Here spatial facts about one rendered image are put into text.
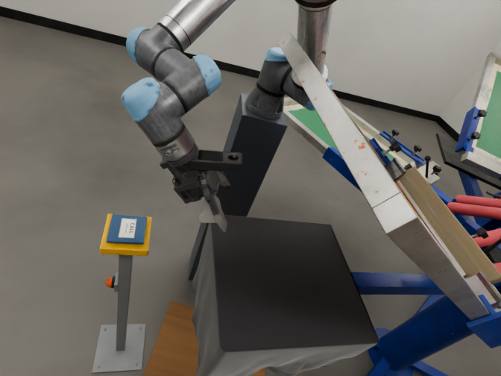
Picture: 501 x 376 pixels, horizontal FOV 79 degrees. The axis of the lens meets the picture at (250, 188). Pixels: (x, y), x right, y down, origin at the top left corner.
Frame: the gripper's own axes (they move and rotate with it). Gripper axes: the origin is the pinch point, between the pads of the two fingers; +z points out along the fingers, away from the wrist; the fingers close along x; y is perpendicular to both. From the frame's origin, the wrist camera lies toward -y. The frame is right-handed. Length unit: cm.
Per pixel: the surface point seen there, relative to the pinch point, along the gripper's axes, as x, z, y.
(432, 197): -13, 32, -52
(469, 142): -91, 88, -102
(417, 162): -87, 89, -73
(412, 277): -10, 73, -43
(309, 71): -6.3, -22.9, -27.9
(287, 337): 19.6, 33.8, -2.1
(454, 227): -2, 33, -53
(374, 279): -7, 61, -29
